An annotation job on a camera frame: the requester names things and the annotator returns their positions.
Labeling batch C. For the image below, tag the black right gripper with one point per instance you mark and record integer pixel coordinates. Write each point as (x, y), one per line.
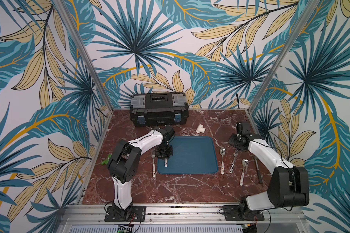
(237, 141)

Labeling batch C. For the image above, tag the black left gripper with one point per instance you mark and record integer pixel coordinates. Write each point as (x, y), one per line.
(164, 156)

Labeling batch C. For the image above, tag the colourful letter handle fork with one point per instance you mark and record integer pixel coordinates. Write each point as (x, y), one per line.
(154, 164)

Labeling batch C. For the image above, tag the Hello Kitty handle spoon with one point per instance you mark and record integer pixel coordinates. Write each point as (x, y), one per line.
(222, 153)

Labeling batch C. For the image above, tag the white cartoon handle spoon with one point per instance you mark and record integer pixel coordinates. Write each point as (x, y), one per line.
(245, 164)

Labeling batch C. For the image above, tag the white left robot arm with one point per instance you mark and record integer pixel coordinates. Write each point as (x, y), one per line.
(124, 163)

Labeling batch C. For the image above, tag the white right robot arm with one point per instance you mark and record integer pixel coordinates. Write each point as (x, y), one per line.
(288, 187)

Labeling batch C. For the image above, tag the teal rectangular tray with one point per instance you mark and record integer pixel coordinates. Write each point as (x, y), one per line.
(191, 155)

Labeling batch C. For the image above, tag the white PVC tee fitting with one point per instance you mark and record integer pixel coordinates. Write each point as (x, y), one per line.
(200, 129)

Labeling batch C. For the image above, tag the black plastic toolbox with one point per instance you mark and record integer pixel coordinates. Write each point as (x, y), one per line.
(155, 109)

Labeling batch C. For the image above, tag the green hose connector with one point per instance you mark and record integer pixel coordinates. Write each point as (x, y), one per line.
(106, 161)

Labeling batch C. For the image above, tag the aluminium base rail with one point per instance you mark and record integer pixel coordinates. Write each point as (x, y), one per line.
(181, 218)

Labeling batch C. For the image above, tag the right aluminium frame post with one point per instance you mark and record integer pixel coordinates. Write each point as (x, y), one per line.
(297, 29)

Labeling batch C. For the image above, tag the aluminium frame post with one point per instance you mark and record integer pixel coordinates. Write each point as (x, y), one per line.
(297, 29)
(69, 23)

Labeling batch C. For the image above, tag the left aluminium frame post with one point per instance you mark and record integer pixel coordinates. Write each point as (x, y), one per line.
(69, 23)

